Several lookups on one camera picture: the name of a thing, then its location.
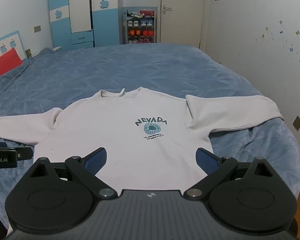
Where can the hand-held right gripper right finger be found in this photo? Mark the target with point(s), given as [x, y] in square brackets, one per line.
[205, 161]

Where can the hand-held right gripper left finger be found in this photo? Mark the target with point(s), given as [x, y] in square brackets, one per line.
[98, 160]

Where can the white printed sweatshirt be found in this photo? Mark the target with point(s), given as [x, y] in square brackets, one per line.
[130, 145]

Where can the red pillow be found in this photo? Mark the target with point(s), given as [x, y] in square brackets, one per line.
[3, 63]

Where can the blue bedspread bed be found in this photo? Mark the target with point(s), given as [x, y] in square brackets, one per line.
[130, 67]

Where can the blue headboard with apple shapes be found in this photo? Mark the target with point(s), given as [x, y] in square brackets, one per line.
[5, 43]

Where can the shoe rack with shoes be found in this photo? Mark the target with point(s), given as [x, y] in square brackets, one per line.
[140, 32]

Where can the white door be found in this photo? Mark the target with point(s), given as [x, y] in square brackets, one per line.
[182, 15]

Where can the blue and white wardrobe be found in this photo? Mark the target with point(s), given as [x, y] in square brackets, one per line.
[82, 12]

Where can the red shoe box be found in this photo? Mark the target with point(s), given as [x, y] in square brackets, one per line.
[148, 12]

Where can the brown wall socket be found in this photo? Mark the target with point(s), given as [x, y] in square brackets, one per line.
[28, 53]

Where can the brown square wall plate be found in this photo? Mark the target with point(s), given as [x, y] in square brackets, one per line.
[297, 123]

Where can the brown wall light switch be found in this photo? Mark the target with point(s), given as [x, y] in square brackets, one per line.
[37, 29]

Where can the group of butterfly wall stickers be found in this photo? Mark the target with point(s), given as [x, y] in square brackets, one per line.
[291, 40]

